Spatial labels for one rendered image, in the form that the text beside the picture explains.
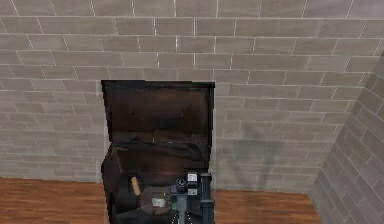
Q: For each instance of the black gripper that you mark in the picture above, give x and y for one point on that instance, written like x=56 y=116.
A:
x=181 y=184

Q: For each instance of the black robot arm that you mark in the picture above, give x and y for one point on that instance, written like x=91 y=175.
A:
x=206 y=200

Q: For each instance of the dark brown open chest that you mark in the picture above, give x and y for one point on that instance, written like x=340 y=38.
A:
x=156 y=113

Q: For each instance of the small green object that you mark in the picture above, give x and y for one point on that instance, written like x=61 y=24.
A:
x=173 y=204

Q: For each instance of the small pale box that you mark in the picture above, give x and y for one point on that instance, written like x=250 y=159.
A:
x=158 y=202

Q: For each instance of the tan cylinder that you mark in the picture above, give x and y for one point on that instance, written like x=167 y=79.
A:
x=135 y=186

